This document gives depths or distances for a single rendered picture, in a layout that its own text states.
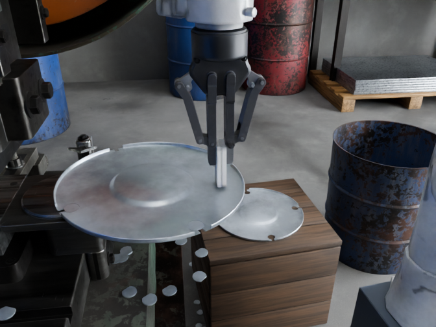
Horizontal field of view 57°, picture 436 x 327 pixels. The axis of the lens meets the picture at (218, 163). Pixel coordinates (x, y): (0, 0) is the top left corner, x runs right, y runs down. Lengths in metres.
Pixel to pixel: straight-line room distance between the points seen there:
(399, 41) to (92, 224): 4.20
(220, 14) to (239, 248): 0.80
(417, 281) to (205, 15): 0.62
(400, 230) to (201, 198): 1.09
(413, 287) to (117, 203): 0.57
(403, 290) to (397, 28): 3.79
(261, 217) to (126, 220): 0.78
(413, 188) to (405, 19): 3.18
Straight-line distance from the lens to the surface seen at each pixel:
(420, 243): 0.83
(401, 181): 1.47
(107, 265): 0.67
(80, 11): 0.89
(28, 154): 0.87
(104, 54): 3.98
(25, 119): 0.56
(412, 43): 4.64
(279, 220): 1.30
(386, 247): 1.64
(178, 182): 0.63
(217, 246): 1.19
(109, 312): 0.64
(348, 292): 1.62
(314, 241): 1.24
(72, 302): 0.59
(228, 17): 0.51
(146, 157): 0.72
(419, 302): 0.89
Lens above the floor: 1.11
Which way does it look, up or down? 28 degrees down
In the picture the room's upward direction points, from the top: straight up
